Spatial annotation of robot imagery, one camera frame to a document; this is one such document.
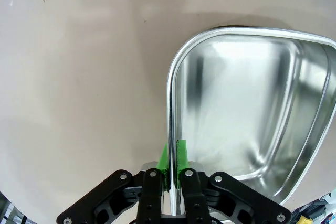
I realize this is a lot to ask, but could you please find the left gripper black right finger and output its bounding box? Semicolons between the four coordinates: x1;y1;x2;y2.
176;139;292;224

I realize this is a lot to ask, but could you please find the stainless steel food container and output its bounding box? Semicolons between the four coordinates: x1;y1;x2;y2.
166;26;336;216

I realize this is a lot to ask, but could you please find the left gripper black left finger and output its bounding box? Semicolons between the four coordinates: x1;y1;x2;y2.
56;142;170;224

